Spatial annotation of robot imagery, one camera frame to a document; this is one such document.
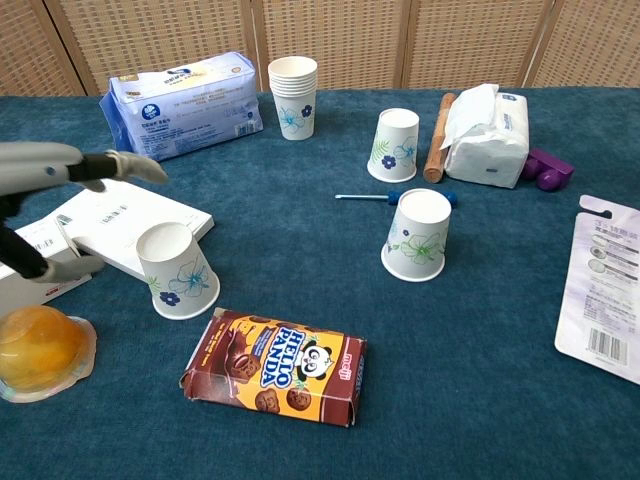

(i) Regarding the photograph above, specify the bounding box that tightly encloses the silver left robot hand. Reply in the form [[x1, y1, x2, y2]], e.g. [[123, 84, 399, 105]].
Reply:
[[0, 141, 170, 284]]

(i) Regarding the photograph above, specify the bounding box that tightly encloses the white floral paper cup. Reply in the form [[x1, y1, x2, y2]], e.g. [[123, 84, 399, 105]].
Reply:
[[380, 188, 452, 283], [366, 107, 421, 184], [135, 222, 222, 321]]

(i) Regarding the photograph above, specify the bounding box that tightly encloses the orange fruit jelly cup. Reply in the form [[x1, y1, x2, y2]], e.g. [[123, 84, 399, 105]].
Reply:
[[0, 304, 99, 404]]

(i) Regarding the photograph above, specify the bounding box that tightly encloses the upright paper cup stack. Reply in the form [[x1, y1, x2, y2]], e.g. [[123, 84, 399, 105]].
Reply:
[[267, 55, 319, 142]]

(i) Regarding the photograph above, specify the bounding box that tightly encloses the flat white cardboard box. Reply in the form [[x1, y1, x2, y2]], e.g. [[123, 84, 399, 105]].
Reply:
[[52, 178, 216, 284]]

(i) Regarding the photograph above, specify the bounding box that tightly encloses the small white cardboard box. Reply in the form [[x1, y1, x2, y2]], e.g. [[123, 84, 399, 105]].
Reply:
[[0, 215, 93, 319]]

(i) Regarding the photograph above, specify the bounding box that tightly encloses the blue sealed tissue pack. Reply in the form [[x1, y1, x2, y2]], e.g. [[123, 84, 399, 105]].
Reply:
[[98, 51, 265, 168]]

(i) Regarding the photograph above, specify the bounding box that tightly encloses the wooden rattan folding screen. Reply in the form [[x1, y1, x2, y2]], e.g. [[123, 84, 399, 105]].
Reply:
[[0, 0, 640, 97]]

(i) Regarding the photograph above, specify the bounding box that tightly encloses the Hello Panda biscuit box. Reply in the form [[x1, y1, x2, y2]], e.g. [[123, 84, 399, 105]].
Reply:
[[179, 307, 369, 429]]

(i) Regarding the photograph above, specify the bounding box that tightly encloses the wooden rolling stick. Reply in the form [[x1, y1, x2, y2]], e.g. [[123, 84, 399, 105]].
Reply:
[[422, 92, 457, 184]]

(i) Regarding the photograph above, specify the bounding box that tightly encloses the white opened tissue pack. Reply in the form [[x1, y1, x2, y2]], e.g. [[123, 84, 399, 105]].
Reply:
[[437, 83, 530, 190]]

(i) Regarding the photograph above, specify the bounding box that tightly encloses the teal table cloth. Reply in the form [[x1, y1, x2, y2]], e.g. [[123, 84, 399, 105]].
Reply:
[[0, 87, 640, 480]]

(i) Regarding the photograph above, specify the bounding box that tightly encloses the purple plastic block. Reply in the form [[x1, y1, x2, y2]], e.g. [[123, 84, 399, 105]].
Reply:
[[521, 147, 575, 193]]

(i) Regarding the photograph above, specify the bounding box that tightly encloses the lilac blister card package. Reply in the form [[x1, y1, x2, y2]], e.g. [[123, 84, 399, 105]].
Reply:
[[553, 194, 640, 386]]

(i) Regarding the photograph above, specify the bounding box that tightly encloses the blue handled screwdriver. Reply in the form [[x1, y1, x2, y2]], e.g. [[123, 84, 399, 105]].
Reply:
[[334, 190, 459, 210]]

